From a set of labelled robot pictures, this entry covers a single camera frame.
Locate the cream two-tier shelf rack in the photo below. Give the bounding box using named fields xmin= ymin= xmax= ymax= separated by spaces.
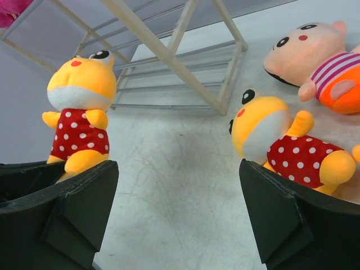
xmin=1 ymin=1 xmax=248 ymax=116

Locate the yellow bear plush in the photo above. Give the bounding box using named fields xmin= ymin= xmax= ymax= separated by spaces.
xmin=42 ymin=50 xmax=117 ymax=181
xmin=229 ymin=89 xmax=359 ymax=195

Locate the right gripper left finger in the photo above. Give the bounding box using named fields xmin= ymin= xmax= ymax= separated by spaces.
xmin=1 ymin=160 xmax=119 ymax=269

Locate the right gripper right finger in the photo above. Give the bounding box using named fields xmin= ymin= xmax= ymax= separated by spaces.
xmin=239 ymin=160 xmax=359 ymax=270

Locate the peach boy plush left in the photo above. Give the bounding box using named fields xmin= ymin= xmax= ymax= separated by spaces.
xmin=263 ymin=21 xmax=359 ymax=114

